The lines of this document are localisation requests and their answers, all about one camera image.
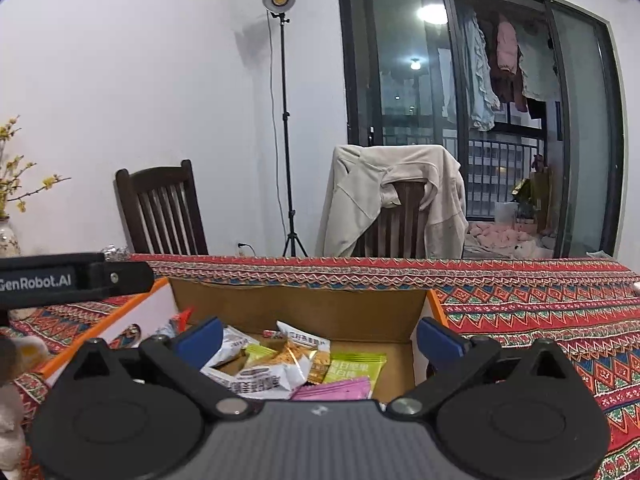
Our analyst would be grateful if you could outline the white cracker snack packet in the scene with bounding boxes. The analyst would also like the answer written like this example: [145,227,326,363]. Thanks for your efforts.
[201,356,311,400]

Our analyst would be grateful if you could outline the green white protein bar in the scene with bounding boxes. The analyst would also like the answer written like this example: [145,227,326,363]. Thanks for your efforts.
[323,352,387,389]

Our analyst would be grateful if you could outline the red orange chip bag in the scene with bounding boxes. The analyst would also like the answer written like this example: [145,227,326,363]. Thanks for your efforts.
[155,309,192,338]

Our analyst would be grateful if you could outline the floral ceramic vase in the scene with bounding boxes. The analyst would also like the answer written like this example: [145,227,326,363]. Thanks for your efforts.
[0,217,21,258]

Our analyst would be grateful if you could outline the white packet centre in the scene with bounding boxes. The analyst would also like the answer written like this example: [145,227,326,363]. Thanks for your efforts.
[202,325,258,368]

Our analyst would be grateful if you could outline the yellow flower branches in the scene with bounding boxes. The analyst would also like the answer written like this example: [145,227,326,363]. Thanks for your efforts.
[1,115,70,221]

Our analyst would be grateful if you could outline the colourful patterned tablecloth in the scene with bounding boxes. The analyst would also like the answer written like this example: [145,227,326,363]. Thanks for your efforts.
[4,256,639,479]

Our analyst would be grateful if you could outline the purple snack packet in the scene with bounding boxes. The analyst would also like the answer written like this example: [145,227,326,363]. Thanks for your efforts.
[291,377,371,401]

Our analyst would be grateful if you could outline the dark wooden chair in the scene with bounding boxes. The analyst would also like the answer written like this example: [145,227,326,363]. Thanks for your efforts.
[115,159,208,256]

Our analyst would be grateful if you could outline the orange cardboard box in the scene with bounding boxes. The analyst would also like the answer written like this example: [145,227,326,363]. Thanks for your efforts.
[40,278,431,403]

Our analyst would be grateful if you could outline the white cracker packet right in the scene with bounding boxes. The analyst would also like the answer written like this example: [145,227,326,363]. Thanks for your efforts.
[277,321,331,385]

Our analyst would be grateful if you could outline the chair with beige jacket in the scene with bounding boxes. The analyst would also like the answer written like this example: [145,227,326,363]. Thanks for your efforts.
[352,182,426,259]

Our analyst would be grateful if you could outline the beige jacket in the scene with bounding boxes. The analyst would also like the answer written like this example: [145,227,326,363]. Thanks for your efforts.
[317,144,469,259]

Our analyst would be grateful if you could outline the black framed sliding door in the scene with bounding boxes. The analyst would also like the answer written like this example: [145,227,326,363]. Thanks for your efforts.
[340,0,624,259]

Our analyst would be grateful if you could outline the hanging laundry clothes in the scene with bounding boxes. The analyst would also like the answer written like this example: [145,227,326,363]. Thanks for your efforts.
[457,3,560,132]

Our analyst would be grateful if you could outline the light stand with lamp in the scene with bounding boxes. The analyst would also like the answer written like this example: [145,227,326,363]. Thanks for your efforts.
[262,0,308,258]

